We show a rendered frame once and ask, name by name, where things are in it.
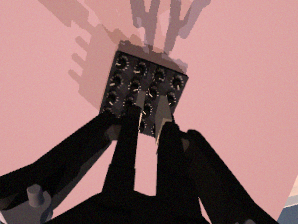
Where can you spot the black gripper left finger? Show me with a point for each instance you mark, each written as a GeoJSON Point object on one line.
{"type": "Point", "coordinates": [28, 193]}

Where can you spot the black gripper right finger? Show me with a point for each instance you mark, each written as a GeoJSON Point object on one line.
{"type": "Point", "coordinates": [223, 197]}

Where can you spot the black knob box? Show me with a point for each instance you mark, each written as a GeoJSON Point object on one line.
{"type": "Point", "coordinates": [148, 78]}

